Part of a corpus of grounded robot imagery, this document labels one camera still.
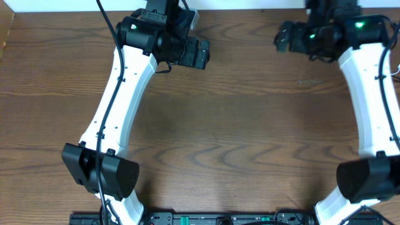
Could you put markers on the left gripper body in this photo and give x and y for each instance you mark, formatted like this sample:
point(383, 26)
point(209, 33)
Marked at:
point(194, 53)

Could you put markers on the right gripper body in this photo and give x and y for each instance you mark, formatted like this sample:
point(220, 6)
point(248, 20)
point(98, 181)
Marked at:
point(282, 39)

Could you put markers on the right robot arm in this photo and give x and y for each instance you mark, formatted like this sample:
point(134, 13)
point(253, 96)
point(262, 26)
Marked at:
point(365, 64)

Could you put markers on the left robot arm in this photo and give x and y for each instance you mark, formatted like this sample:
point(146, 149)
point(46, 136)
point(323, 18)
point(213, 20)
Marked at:
point(157, 33)

